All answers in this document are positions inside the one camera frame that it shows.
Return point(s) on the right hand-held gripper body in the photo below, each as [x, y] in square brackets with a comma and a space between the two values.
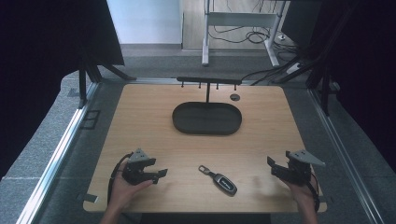
[297, 169]

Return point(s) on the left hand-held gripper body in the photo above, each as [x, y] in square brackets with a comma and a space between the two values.
[137, 169]

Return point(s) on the black key rack with tray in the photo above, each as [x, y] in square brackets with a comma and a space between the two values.
[207, 118]

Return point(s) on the person's right hand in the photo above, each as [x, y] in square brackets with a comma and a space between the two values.
[300, 194]

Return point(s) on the person's left hand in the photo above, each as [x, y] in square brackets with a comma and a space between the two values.
[124, 191]

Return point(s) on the grey tape strip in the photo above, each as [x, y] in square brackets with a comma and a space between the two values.
[88, 197]

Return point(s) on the round black table grommet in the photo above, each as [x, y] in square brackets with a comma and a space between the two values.
[235, 97]

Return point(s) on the black metal stand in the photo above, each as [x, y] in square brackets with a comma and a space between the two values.
[323, 87]

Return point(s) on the white power strip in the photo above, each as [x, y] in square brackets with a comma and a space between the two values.
[293, 68]

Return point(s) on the black tripod stand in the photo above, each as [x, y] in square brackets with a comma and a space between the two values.
[93, 70]

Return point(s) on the dark curtain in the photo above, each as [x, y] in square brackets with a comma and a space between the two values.
[40, 62]
[364, 77]

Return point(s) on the aluminium floor rail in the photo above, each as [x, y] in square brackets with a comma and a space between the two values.
[56, 158]
[345, 149]

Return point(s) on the black rectangular floor frame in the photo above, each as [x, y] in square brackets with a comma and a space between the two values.
[90, 119]

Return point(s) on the white metal desk frame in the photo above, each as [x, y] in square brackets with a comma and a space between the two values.
[239, 19]

